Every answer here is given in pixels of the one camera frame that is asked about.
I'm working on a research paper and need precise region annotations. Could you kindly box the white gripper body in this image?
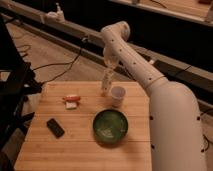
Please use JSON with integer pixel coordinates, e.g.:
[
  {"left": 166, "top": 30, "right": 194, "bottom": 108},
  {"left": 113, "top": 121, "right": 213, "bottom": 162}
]
[{"left": 103, "top": 47, "right": 119, "bottom": 69}]

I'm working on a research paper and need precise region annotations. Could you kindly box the white squeeze bottle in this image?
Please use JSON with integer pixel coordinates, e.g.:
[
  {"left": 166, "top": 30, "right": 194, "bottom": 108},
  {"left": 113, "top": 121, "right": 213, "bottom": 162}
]
[{"left": 101, "top": 68, "right": 113, "bottom": 96}]

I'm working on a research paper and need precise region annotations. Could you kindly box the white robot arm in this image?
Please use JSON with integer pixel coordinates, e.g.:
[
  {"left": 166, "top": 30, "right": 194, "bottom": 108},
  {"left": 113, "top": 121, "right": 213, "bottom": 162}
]
[{"left": 101, "top": 21, "right": 207, "bottom": 171}]

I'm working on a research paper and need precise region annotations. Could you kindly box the black tripod stand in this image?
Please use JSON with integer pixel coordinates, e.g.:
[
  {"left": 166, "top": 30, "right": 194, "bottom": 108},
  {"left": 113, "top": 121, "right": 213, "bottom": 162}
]
[{"left": 0, "top": 14, "right": 42, "bottom": 171}]

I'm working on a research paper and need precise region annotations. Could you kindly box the orange carrot toy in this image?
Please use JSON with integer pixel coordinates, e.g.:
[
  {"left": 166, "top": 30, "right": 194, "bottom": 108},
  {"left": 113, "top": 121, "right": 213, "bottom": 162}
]
[{"left": 62, "top": 96, "right": 81, "bottom": 102}]

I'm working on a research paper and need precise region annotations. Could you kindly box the white small block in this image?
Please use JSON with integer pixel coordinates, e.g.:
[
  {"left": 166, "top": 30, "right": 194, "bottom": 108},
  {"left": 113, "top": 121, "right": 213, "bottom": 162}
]
[{"left": 65, "top": 102, "right": 77, "bottom": 110}]

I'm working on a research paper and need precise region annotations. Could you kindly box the green bowl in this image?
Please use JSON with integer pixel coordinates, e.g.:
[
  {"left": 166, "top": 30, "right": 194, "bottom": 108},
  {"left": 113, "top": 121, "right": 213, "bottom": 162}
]
[{"left": 93, "top": 109, "right": 128, "bottom": 144}]

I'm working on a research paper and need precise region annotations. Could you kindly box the black phone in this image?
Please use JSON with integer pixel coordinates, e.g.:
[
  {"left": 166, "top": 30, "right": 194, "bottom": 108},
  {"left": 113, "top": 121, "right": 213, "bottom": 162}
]
[{"left": 47, "top": 118, "right": 65, "bottom": 138}]

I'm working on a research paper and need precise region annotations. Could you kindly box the grey metal rail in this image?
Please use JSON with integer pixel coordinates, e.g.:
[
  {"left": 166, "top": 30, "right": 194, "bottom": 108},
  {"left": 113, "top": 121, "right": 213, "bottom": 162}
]
[{"left": 0, "top": 0, "right": 213, "bottom": 114}]

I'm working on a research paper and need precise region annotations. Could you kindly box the black floor cable left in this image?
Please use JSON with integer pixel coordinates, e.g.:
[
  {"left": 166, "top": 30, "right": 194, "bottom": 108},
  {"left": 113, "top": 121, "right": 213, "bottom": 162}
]
[{"left": 16, "top": 37, "right": 90, "bottom": 84}]

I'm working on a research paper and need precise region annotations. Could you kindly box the white object on rail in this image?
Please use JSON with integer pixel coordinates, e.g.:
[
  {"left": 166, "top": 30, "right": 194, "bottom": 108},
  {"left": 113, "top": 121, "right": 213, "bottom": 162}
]
[{"left": 45, "top": 4, "right": 65, "bottom": 23}]

